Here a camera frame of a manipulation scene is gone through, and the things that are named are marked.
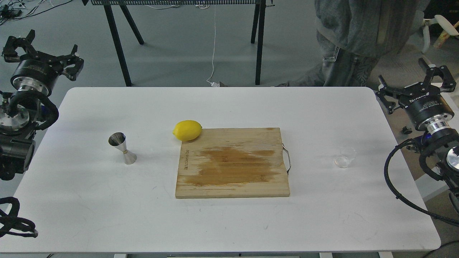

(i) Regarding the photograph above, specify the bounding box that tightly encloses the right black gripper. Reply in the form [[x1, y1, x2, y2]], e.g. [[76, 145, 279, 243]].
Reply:
[[375, 58, 457, 131]]

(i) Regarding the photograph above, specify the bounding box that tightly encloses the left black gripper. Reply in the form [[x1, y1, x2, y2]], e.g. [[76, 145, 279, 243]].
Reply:
[[2, 29, 84, 96]]

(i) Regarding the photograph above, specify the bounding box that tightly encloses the small clear measuring cup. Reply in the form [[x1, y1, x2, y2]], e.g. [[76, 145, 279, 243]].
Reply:
[[334, 146, 357, 168]]

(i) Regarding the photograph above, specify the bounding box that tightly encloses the steel double jigger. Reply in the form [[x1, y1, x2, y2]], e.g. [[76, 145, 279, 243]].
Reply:
[[108, 132, 137, 165]]

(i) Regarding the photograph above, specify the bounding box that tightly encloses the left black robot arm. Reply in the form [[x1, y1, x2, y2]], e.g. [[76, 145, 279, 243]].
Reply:
[[0, 30, 84, 180]]

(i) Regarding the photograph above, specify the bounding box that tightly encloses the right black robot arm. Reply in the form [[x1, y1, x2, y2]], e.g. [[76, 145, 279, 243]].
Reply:
[[375, 58, 459, 227]]

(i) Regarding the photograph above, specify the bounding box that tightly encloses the person in grey clothes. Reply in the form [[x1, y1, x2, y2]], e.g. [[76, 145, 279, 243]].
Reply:
[[280, 0, 430, 87]]

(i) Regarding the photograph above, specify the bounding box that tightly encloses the yellow lemon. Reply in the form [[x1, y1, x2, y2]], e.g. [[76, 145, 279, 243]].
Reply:
[[172, 120, 202, 142]]

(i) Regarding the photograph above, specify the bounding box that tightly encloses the bamboo cutting board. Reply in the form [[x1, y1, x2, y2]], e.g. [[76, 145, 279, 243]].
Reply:
[[175, 128, 290, 198]]

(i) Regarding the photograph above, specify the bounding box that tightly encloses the white hanging cable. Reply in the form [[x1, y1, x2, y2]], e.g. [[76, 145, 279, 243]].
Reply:
[[206, 5, 220, 87]]

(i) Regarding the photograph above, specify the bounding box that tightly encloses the black metal frame table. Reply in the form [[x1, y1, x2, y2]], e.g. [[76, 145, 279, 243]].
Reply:
[[82, 0, 276, 87]]

